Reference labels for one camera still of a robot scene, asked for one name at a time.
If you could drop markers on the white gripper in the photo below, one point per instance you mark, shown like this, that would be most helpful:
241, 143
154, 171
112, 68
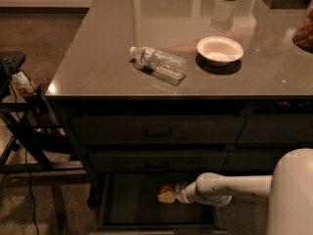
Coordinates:
180, 193

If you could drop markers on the orange fruit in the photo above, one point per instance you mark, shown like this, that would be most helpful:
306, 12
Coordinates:
166, 189

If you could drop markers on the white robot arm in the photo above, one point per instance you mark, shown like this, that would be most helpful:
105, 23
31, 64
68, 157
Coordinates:
289, 191

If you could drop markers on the open bottom left drawer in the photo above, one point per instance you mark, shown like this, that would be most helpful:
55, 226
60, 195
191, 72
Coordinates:
130, 201

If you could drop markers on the middle left drawer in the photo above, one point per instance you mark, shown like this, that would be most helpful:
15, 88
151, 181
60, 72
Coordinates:
187, 160

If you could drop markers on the top left drawer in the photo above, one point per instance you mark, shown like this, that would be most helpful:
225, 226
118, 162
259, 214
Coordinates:
157, 129

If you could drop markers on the middle right drawer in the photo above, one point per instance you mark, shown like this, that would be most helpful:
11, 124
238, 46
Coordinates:
253, 160

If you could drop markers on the top right drawer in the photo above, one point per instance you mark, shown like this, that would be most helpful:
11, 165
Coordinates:
277, 130

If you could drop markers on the clear plastic water bottle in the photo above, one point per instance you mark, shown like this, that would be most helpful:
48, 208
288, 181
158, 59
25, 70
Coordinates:
161, 62

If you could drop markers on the white paper bowl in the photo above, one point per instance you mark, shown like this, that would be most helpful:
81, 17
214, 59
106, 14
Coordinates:
220, 51

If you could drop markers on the black side stand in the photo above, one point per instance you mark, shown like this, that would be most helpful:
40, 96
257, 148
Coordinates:
28, 119

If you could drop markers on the small bottle on stand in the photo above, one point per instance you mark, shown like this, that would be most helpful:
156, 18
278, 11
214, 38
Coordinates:
24, 85

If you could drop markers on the jar of nuts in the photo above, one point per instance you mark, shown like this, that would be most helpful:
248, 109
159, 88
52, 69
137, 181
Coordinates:
303, 37

